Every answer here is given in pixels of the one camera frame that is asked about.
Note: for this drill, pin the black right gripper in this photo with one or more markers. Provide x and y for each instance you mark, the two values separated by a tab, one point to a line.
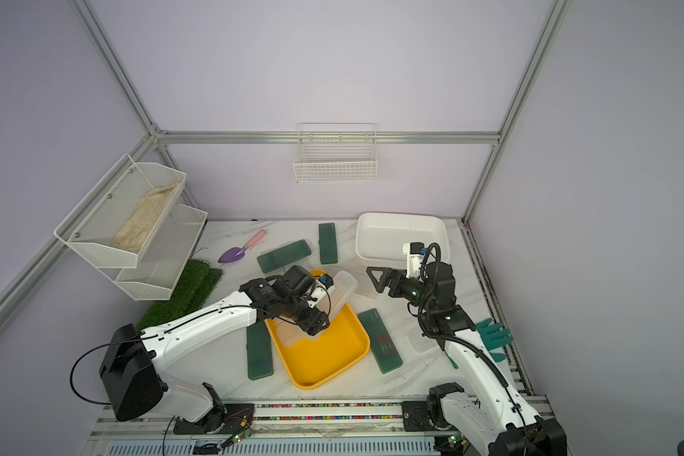
397	275

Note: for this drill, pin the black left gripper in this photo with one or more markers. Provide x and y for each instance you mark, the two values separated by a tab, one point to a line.
313	323

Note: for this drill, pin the yellow plastic tray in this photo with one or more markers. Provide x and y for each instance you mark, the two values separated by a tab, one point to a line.
312	363

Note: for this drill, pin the clear pencil case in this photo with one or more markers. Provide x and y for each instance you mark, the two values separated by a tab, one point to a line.
332	299
367	290
421	343
289	334

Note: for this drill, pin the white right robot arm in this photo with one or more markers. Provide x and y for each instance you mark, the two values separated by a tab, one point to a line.
487	411

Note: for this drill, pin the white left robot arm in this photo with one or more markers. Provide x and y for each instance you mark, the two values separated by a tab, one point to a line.
136	372

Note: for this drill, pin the green pencil case back angled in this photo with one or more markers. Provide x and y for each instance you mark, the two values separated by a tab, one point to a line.
284	256

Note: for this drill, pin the white plastic storage box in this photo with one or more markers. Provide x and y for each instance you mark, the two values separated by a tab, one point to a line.
380	237

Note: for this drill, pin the green pencil case back upright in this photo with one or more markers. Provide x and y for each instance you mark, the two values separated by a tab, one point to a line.
327	242

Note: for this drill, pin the green pencil case front right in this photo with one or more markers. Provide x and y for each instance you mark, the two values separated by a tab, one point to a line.
385	353

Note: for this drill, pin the green pencil case front left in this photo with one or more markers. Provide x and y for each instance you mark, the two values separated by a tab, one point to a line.
259	354

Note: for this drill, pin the purple pink garden trowel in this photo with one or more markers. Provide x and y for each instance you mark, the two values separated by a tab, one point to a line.
235	254

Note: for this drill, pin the green artificial grass mat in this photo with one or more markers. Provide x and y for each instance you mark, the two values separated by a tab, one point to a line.
197	282

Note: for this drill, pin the beige cloth in shelf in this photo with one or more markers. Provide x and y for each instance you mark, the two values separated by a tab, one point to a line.
134	233

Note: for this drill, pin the white mesh two-tier shelf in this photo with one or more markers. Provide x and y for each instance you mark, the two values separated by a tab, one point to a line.
154	272

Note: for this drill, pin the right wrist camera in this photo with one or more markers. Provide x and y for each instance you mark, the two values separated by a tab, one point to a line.
414	252

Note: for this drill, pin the white wire wall basket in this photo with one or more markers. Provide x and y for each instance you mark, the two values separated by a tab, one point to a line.
332	153

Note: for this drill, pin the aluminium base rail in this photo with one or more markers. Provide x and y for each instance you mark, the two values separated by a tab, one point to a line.
286	427

